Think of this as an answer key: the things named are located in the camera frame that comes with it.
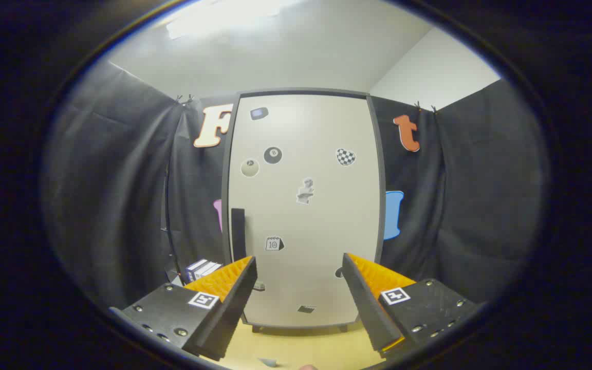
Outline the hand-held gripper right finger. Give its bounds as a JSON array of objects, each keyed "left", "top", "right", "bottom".
[{"left": 341, "top": 252, "right": 482, "bottom": 359}]

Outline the dark blue book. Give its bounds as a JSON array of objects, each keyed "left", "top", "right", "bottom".
[{"left": 184, "top": 258, "right": 208, "bottom": 283}]

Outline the white cabinet door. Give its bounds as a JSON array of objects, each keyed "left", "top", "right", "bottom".
[{"left": 228, "top": 94, "right": 381, "bottom": 327}]

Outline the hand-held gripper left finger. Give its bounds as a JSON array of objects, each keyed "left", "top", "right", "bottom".
[{"left": 108, "top": 255, "right": 258, "bottom": 362}]

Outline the grey cabinet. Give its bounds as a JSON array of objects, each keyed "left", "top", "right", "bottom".
[{"left": 220, "top": 87, "right": 386, "bottom": 334}]

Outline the black door handle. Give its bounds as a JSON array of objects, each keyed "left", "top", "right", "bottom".
[{"left": 231, "top": 208, "right": 247, "bottom": 263}]

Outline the white blue book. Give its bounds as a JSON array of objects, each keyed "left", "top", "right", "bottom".
[{"left": 193, "top": 261, "right": 215, "bottom": 281}]

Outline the black backdrop cloth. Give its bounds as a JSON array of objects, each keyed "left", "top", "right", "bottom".
[{"left": 42, "top": 59, "right": 551, "bottom": 309}]

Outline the thin black pole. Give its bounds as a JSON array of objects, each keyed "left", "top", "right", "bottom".
[{"left": 161, "top": 163, "right": 173, "bottom": 270}]

